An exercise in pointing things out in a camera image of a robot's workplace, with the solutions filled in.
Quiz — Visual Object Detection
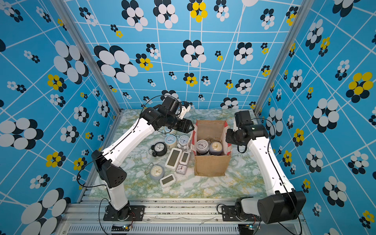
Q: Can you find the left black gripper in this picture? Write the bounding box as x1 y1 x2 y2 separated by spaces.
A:
166 115 196 132

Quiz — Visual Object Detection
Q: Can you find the grey round beige-face clock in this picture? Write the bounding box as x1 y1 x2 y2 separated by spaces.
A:
209 141 223 156

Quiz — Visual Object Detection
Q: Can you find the white twin-bell alarm clock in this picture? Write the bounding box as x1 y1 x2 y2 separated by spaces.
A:
196 139 209 155

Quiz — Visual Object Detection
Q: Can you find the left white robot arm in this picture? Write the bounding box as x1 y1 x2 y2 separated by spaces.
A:
92 96 194 216

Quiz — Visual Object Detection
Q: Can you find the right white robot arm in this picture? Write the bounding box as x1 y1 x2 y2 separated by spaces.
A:
226 111 306 224

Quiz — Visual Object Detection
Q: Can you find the cream blue round clock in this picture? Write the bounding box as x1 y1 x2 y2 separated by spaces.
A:
164 134 178 149

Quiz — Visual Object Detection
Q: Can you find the white bell alarm clock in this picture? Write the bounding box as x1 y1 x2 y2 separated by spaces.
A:
177 135 191 150

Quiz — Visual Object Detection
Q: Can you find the black round alarm clock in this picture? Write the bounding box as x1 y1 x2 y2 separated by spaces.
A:
151 142 167 157

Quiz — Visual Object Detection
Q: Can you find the small white digital clock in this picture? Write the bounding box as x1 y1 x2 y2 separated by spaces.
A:
179 151 191 165

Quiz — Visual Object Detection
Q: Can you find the large white digital clock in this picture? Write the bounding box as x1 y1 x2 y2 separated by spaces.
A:
165 147 183 171

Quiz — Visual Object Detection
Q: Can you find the small clear square clock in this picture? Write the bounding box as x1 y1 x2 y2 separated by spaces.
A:
176 164 188 175

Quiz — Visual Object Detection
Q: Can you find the lowest white digital clock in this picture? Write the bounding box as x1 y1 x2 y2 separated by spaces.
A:
160 173 177 188

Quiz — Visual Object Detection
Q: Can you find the right green circuit board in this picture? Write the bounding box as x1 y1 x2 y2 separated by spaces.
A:
238 224 256 235

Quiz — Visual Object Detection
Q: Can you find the green circuit board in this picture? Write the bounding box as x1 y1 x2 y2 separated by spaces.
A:
238 224 256 235
111 224 133 232

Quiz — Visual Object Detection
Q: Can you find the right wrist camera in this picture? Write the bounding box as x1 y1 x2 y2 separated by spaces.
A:
233 117 239 131

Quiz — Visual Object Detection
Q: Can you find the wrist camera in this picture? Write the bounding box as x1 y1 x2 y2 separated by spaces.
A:
233 117 239 131
179 104 191 119

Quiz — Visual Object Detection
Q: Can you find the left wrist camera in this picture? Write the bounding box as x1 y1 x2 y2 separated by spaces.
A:
179 104 191 119

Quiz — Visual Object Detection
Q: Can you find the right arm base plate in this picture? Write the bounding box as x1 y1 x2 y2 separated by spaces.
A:
220 205 241 222

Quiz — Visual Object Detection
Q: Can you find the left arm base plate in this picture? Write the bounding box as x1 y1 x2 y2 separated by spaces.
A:
103 205 146 221

